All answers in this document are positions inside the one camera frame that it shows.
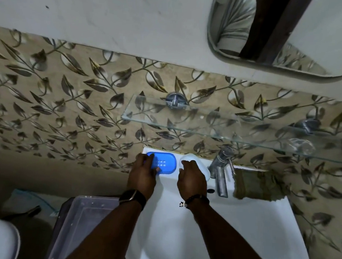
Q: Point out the clear glass wall shelf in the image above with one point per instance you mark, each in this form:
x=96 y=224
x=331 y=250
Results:
x=218 y=128

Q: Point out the translucent plastic storage bin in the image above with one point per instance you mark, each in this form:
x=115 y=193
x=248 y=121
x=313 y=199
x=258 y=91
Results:
x=77 y=226

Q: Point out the person's left forearm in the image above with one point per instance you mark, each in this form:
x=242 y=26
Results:
x=112 y=235

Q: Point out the blue plastic soap dish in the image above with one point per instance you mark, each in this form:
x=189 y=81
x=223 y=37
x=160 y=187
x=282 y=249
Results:
x=167 y=162

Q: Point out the black smartwatch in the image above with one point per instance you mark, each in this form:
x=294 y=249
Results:
x=133 y=198

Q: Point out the person's right hand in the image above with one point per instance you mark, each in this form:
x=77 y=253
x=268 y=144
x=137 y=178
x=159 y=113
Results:
x=193 y=181

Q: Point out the rounded wall mirror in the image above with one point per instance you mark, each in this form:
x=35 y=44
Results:
x=314 y=30

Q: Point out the person's right thumb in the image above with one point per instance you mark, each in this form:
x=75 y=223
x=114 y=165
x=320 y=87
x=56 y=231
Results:
x=181 y=173

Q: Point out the green folded cloth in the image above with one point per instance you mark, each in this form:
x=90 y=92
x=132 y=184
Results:
x=258 y=185

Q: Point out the white plastic container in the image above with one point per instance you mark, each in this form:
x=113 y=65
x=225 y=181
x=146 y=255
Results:
x=204 y=169

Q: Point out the person's left hand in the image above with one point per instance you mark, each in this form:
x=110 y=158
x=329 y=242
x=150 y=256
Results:
x=140 y=177

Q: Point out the chrome shelf bracket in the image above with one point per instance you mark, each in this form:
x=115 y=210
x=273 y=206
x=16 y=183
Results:
x=175 y=100
x=307 y=125

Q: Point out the chrome sink faucet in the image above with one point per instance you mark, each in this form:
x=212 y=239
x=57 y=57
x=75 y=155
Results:
x=221 y=173

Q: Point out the person's right forearm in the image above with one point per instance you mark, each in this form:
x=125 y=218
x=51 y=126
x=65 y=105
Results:
x=224 y=241

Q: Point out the person's left thumb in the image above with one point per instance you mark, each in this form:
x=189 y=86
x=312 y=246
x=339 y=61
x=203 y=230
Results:
x=156 y=170

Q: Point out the white ceramic sink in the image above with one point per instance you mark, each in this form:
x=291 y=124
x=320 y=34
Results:
x=174 y=240

